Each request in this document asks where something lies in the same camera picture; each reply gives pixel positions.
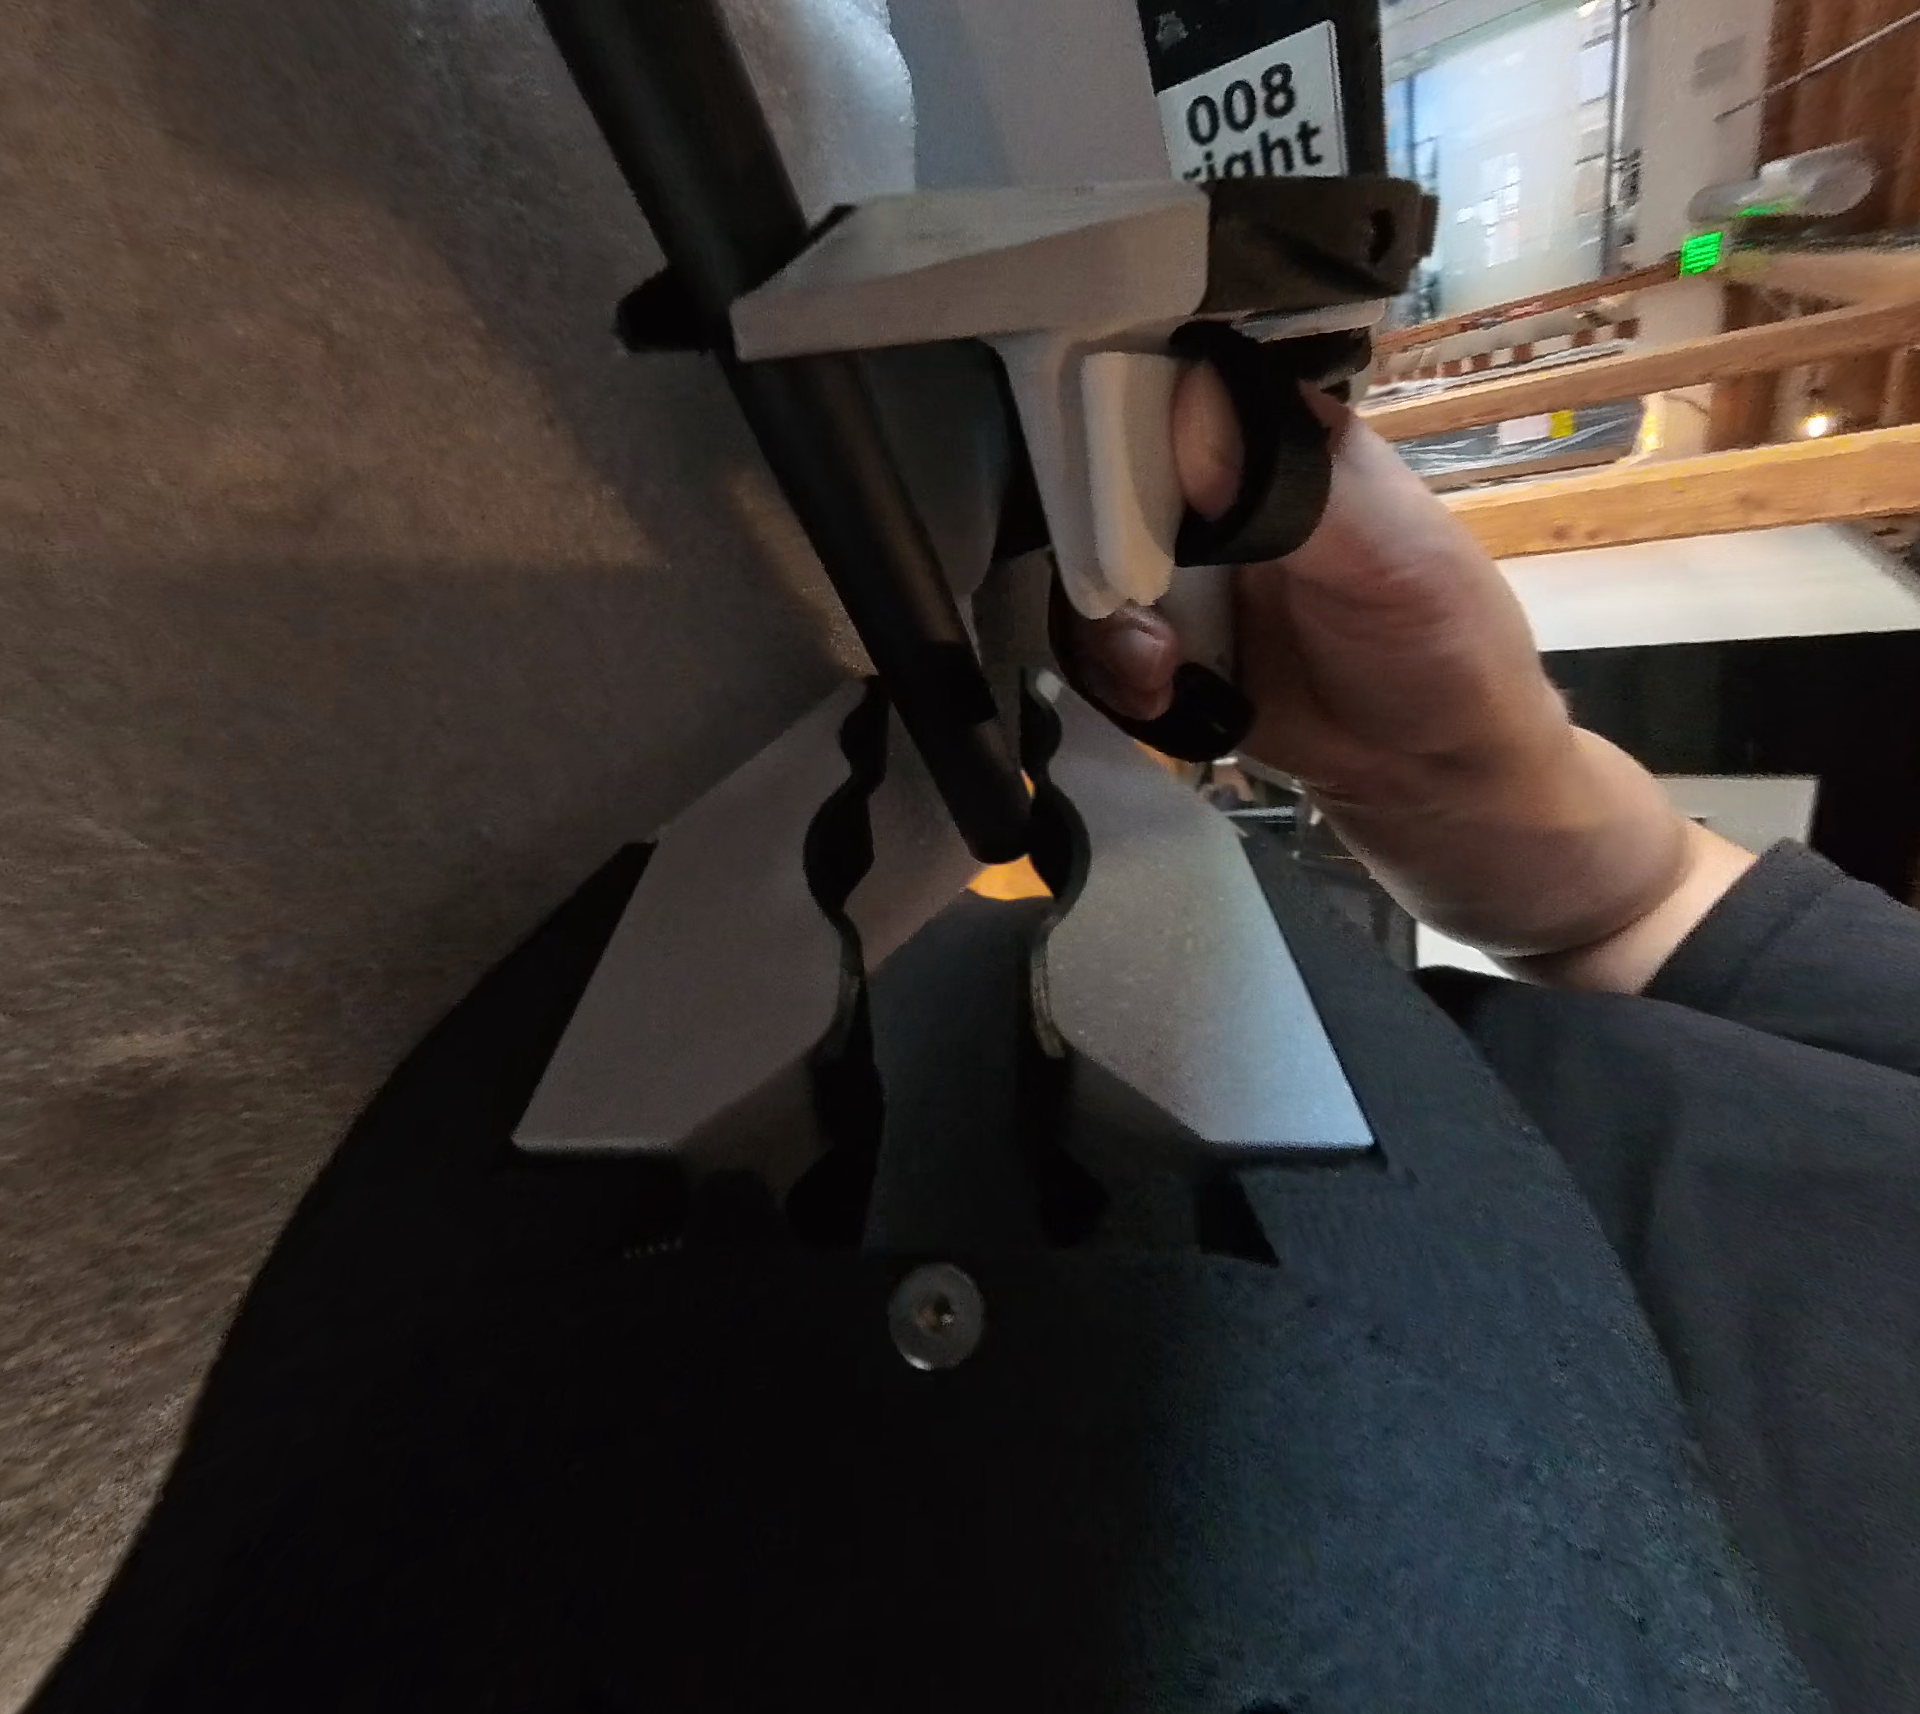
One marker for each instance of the green exit sign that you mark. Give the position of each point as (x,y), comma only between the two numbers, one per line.
(1702,252)

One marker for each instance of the white foam sheet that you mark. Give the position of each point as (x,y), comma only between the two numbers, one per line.
(301,544)

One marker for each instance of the person's right hand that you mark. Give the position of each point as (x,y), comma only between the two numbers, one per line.
(1426,724)

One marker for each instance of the black pen-shaped screwdriver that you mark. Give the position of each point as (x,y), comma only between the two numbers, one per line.
(900,634)

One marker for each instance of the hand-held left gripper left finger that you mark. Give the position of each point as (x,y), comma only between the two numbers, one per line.
(677,995)

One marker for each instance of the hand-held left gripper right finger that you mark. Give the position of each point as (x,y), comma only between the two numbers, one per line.
(1201,995)

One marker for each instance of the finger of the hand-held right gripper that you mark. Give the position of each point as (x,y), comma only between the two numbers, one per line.
(975,265)
(968,469)

